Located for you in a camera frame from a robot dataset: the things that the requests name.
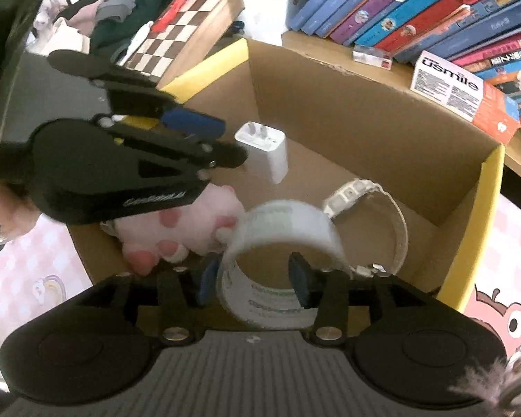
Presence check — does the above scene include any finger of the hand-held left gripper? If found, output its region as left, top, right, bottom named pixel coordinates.
left=96, top=115, right=248, bottom=170
left=48, top=50, right=225, bottom=140

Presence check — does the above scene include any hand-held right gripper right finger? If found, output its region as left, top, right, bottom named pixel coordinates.
left=289, top=253, right=435, bottom=347

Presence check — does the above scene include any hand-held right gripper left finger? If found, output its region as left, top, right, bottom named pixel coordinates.
left=76, top=254, right=220, bottom=346

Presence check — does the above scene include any white charger plug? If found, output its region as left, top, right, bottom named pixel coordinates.
left=234, top=122, right=287, bottom=184

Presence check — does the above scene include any clear printed tape roll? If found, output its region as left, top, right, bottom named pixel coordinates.
left=217, top=200, right=352, bottom=331

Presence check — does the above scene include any pink plush toy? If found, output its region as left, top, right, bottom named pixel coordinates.
left=113, top=185, right=246, bottom=276

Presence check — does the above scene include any cream wrist watch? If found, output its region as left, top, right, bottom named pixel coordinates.
left=322, top=179, right=409, bottom=276

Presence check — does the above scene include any yellow cardboard box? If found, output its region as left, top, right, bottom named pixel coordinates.
left=67, top=38, right=506, bottom=313

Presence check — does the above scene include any pink printed desktop mat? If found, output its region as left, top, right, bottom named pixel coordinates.
left=0, top=195, right=521, bottom=357

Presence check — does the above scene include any person's left hand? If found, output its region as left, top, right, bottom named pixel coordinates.
left=0, top=181, right=40, bottom=244

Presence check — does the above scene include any wooden chessboard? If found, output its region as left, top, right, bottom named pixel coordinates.
left=126, top=0, right=244, bottom=90

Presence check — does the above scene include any red tassel ornament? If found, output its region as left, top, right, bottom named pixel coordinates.
left=152, top=0, right=192, bottom=33

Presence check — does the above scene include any dark green garment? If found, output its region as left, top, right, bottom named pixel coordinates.
left=91, top=0, right=174, bottom=59

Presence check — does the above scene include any mauve pink garment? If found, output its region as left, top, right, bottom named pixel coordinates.
left=67, top=0, right=114, bottom=35

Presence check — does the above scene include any small white red eraser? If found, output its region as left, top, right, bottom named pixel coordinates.
left=353, top=46, right=394, bottom=69

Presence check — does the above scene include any fuzzy grey sleeve cuff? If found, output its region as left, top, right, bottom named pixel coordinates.
left=447, top=347, right=521, bottom=417

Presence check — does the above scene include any orange white carton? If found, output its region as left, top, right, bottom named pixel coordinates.
left=410, top=51, right=521, bottom=144

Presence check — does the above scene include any row of colourful books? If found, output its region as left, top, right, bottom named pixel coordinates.
left=287, top=0, right=521, bottom=96

